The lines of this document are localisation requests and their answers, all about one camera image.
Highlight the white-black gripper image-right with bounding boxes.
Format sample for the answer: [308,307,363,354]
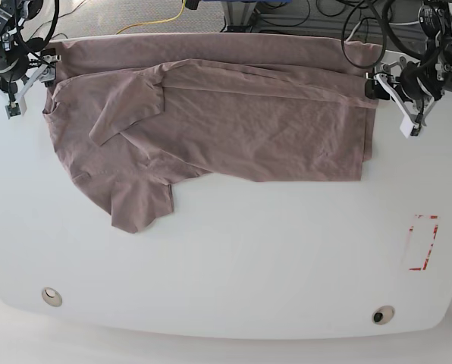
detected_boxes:
[364,56,444,125]

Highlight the white-black gripper image-left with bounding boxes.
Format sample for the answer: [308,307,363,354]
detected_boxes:
[0,48,60,104]

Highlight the mauve t-shirt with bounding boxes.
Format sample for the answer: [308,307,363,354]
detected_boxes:
[43,33,377,234]

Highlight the red tape rectangle marking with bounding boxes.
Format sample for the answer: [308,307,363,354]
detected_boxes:
[401,215,440,271]

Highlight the left table grommet hole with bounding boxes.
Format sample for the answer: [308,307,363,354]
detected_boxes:
[42,287,63,307]

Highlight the table grommet hole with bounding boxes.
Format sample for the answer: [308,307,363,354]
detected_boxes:
[372,306,395,325]
[42,287,63,307]

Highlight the right table grommet hole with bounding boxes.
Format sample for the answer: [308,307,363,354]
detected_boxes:
[372,306,395,325]

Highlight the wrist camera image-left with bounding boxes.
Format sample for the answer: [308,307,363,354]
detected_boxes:
[5,100,27,119]

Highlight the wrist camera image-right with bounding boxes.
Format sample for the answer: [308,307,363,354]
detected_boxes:
[400,118,422,139]

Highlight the white cable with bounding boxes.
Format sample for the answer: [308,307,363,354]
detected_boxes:
[343,18,424,45]

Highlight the yellow cable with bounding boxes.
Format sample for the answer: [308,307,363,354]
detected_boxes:
[118,0,185,36]

